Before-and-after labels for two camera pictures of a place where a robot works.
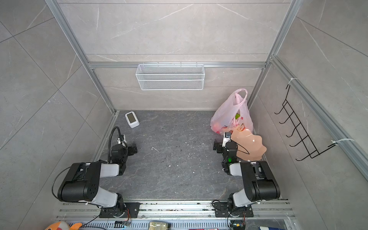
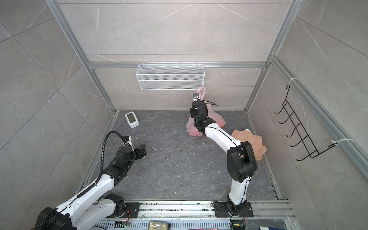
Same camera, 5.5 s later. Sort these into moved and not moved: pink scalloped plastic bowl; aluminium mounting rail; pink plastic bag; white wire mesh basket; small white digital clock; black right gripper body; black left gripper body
Moved: black right gripper body; pink plastic bag; black left gripper body
Not moved: aluminium mounting rail; pink scalloped plastic bowl; white wire mesh basket; small white digital clock
